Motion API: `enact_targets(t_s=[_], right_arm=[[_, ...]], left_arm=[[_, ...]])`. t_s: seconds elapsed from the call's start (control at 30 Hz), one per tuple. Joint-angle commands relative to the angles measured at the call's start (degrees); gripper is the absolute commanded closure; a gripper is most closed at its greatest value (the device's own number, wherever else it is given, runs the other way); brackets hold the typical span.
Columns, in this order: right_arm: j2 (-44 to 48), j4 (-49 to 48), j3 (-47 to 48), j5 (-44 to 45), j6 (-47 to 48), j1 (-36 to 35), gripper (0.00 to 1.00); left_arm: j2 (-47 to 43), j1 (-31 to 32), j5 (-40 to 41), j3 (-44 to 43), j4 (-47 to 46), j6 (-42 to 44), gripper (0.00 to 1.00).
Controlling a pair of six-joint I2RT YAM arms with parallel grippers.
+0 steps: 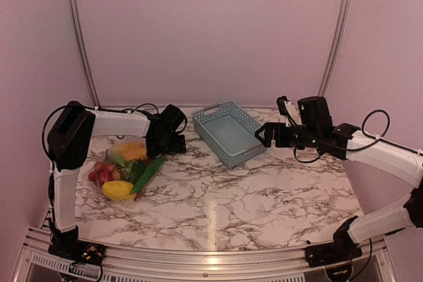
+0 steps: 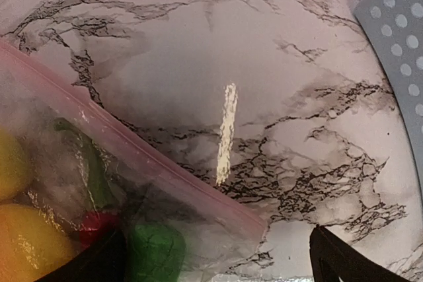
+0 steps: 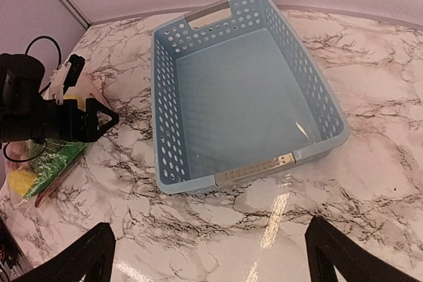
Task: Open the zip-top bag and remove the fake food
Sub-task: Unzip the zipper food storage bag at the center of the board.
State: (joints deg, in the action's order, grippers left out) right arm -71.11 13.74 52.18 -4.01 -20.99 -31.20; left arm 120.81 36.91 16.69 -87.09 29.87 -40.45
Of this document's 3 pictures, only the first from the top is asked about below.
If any green fake cucumber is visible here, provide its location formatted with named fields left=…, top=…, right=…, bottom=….
left=130, top=157, right=166, bottom=194

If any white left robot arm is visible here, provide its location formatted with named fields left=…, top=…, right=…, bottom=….
left=42, top=101, right=188, bottom=263

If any aluminium corner post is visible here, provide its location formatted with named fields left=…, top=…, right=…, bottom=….
left=318, top=0, right=351, bottom=96
left=68, top=0, right=100, bottom=107

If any green fake leafy vegetable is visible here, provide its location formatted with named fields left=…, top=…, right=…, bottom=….
left=110, top=159, right=149, bottom=184

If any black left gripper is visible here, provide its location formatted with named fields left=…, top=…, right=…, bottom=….
left=146, top=132, right=186, bottom=157

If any left aluminium corner post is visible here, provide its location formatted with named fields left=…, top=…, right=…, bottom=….
left=68, top=0, right=100, bottom=107

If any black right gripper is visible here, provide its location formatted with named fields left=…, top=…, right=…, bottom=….
left=255, top=122, right=321, bottom=148

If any right aluminium corner post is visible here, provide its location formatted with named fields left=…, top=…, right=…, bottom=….
left=318, top=0, right=351, bottom=96

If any small yellow fake corn cob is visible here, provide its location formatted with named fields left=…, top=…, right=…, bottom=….
left=102, top=180, right=135, bottom=201

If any red fake grape bunch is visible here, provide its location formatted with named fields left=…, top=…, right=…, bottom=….
left=88, top=162, right=114, bottom=186

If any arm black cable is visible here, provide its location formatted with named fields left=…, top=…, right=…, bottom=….
left=115, top=102, right=188, bottom=141
left=361, top=108, right=390, bottom=137

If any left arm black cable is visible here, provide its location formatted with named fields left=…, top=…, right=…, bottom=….
left=115, top=102, right=188, bottom=141

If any light blue perforated plastic basket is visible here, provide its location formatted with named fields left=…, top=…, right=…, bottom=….
left=192, top=101, right=266, bottom=168

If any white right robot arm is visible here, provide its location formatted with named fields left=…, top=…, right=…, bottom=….
left=255, top=96, right=422, bottom=263

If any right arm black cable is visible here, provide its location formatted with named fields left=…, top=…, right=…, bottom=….
left=361, top=108, right=390, bottom=137

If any clear zip top bag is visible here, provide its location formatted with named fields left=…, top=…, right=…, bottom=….
left=83, top=137, right=166, bottom=204

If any aluminium front rail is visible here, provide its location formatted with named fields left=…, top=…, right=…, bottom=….
left=11, top=227, right=397, bottom=281

